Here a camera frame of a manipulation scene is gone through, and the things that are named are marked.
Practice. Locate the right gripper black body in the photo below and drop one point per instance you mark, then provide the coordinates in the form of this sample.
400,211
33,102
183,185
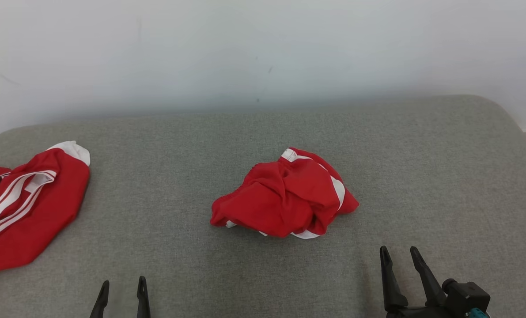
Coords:
417,312

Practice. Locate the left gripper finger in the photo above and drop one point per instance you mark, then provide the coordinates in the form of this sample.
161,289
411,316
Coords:
143,302
100,304

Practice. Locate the red shorts with white trim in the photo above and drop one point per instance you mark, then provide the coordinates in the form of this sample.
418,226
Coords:
280,198

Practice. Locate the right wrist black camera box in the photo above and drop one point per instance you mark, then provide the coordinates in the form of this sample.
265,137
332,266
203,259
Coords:
466,296

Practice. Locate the grey fabric sofa cushion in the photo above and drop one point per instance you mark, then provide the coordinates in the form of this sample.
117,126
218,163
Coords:
179,154

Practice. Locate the red jersey with white stripes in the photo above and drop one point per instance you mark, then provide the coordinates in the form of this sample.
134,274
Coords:
37,207

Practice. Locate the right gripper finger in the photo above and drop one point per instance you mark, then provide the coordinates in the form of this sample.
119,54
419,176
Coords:
391,287
428,282

